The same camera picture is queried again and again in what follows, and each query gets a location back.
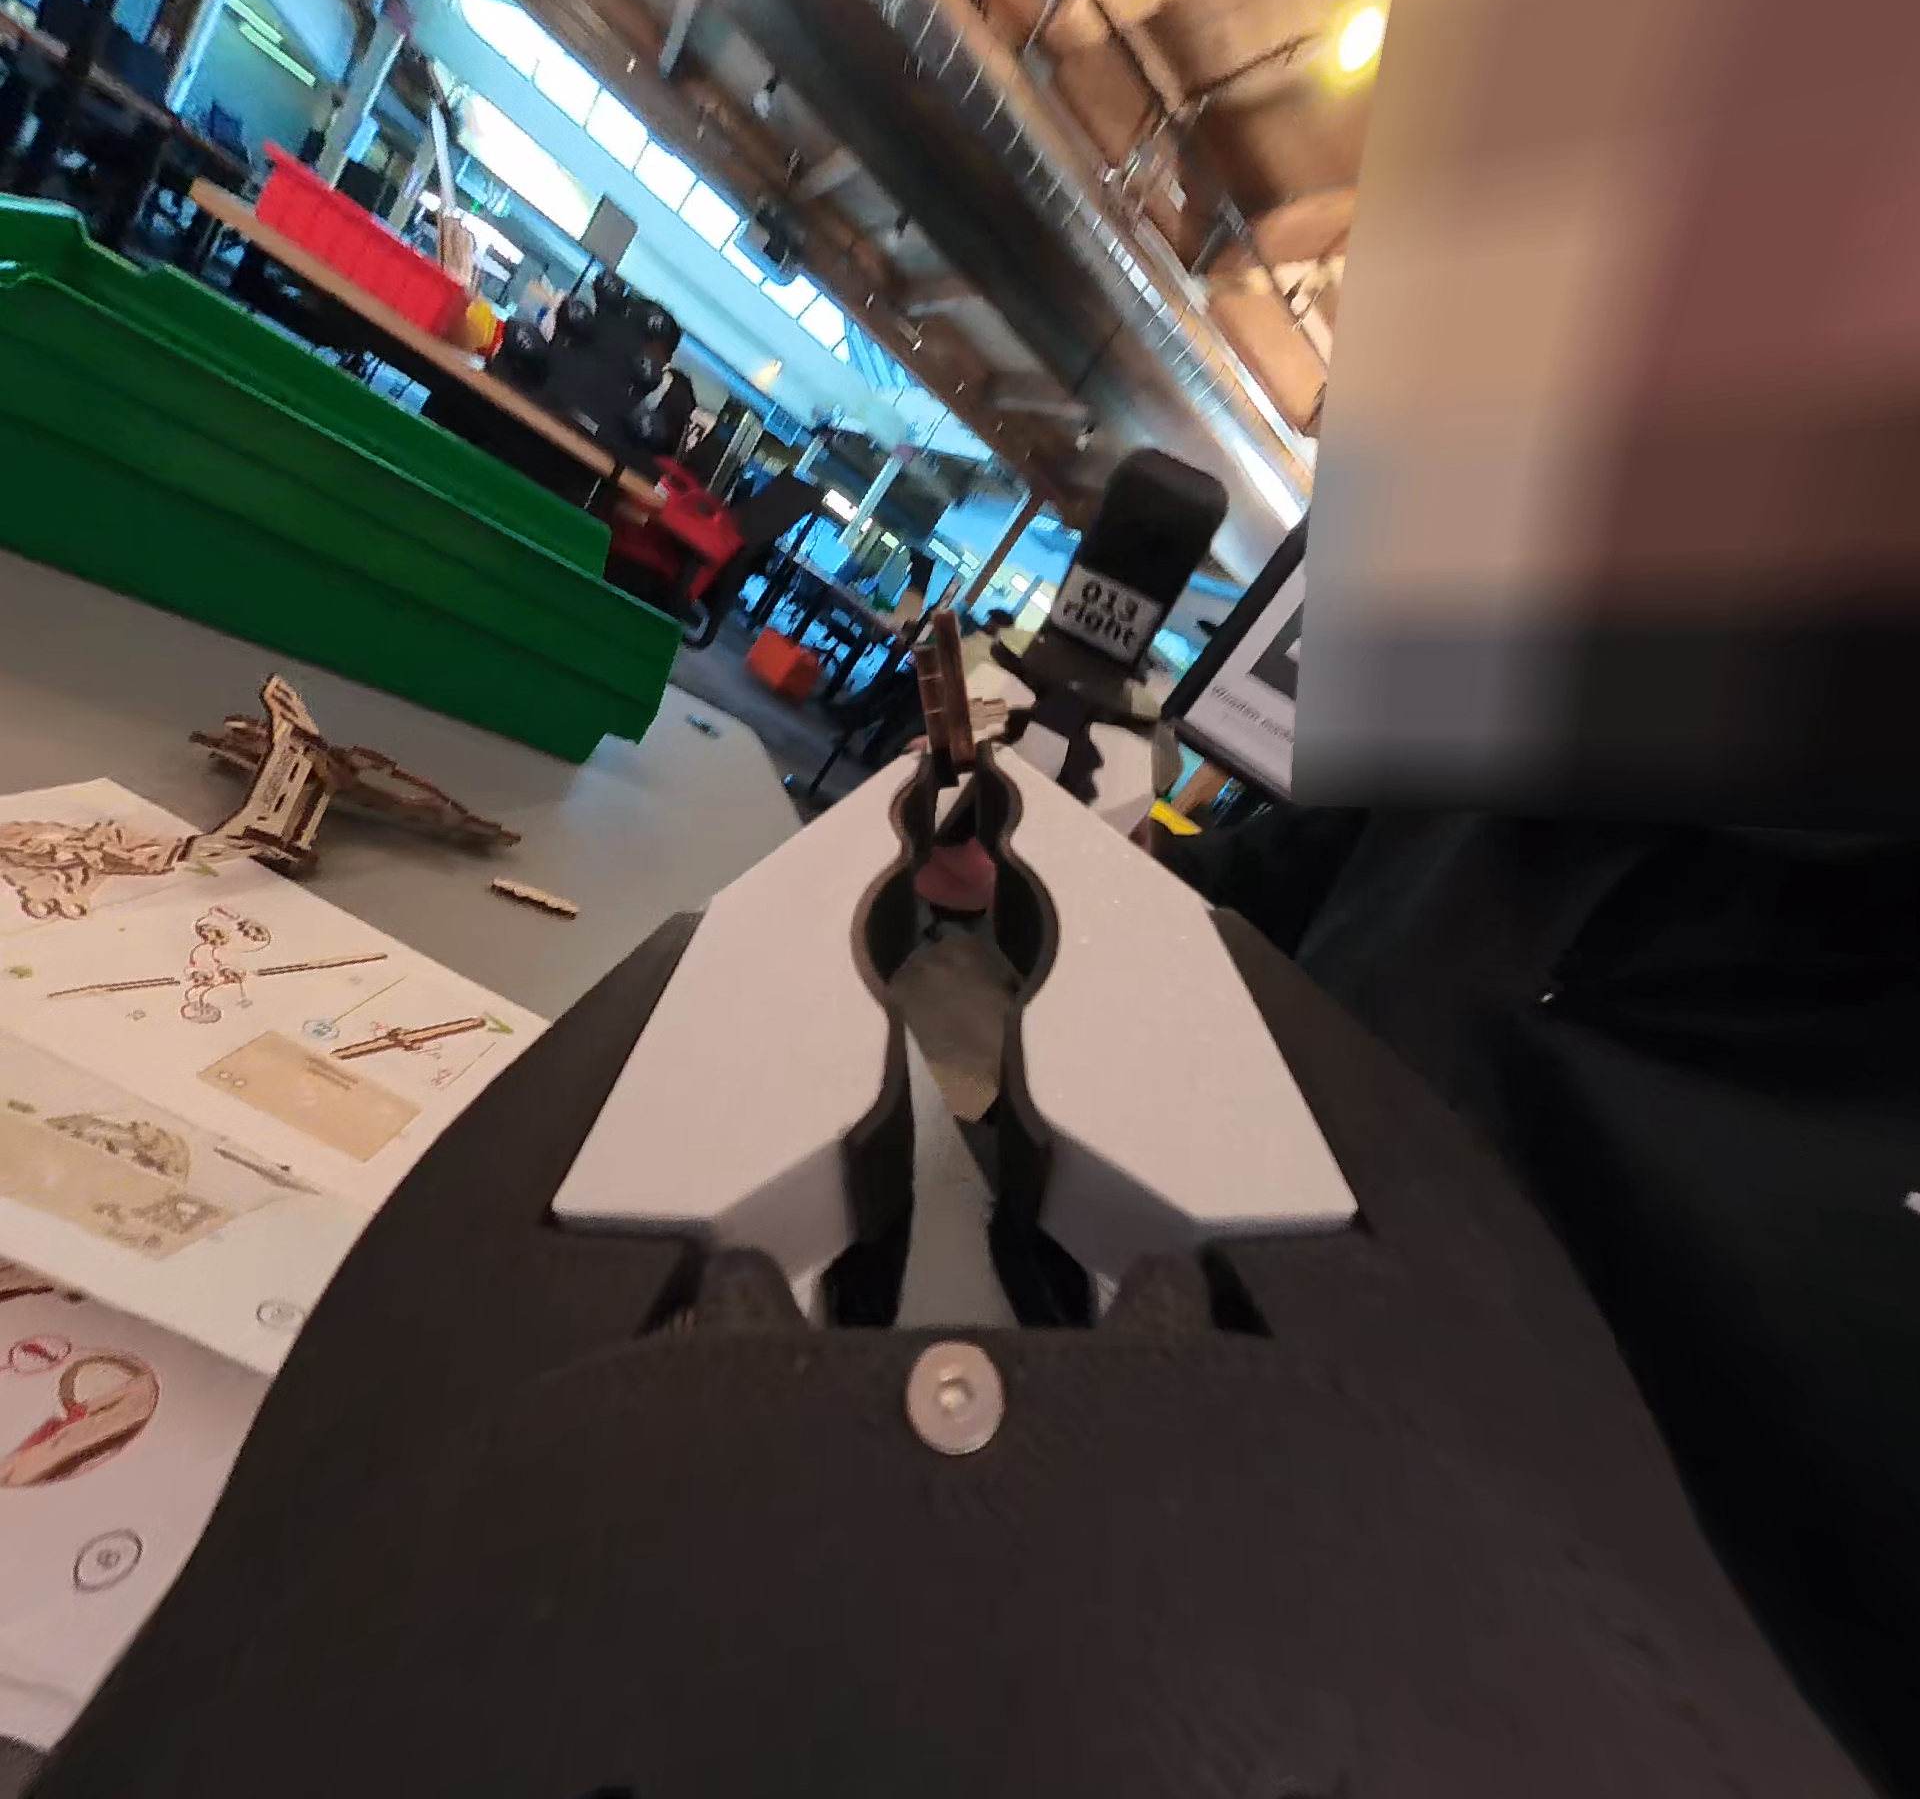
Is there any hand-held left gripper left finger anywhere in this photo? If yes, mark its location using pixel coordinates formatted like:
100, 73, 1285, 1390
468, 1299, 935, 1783
551, 751, 918, 1328

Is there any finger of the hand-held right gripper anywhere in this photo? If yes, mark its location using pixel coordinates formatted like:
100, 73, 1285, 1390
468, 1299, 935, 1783
960, 660, 1051, 759
1048, 696, 1175, 847

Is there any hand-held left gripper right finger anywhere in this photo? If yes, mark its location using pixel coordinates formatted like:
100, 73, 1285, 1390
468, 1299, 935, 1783
977, 748, 1361, 1328

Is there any wooden axle lever assembly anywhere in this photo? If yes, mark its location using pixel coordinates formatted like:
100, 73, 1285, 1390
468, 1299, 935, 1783
918, 607, 978, 790

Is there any wooden model assembly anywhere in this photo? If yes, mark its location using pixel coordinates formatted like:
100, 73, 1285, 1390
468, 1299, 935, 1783
190, 673, 522, 878

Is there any black framed sign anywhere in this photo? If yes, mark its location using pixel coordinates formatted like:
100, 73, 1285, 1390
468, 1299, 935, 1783
1161, 514, 1305, 799

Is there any red tool cart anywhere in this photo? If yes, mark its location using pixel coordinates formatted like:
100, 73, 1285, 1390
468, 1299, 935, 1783
606, 463, 752, 616

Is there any person's black clothed torso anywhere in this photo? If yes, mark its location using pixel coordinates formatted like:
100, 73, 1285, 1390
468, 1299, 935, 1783
1149, 629, 1920, 1799

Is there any printed instruction booklet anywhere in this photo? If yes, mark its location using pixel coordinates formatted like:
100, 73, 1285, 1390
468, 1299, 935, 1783
0, 776, 555, 1753

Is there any background wooden table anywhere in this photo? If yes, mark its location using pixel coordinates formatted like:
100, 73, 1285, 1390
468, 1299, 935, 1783
189, 174, 662, 519

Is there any red plastic bin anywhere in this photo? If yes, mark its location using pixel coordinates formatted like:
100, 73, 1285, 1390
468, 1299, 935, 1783
250, 140, 475, 336

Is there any spiral metal ventilation duct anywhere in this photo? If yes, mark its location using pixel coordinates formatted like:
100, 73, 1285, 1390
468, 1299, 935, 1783
659, 0, 1329, 541

